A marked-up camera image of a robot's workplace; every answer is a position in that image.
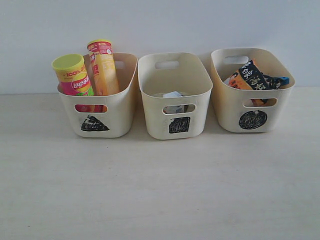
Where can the yellow chip canister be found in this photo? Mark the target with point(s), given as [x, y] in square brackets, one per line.
[103, 67]

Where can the pink chip canister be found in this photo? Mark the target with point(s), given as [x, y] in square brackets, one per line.
[72, 75]

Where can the orange noodle packet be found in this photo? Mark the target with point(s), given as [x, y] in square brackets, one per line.
[247, 77]

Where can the blue noodle packet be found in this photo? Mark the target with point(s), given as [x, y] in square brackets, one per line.
[276, 82]

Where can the purple small box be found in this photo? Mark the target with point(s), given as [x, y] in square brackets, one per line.
[186, 107]

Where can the middle cream plastic bin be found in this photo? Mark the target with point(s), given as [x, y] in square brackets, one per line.
[163, 73]

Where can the cream plastic bin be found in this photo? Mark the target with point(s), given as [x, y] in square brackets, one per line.
[163, 73]
[120, 107]
[248, 110]

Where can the left cream plastic bin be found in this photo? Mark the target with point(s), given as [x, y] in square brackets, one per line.
[120, 107]

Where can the right cream plastic bin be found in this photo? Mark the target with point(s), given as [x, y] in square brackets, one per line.
[248, 110]

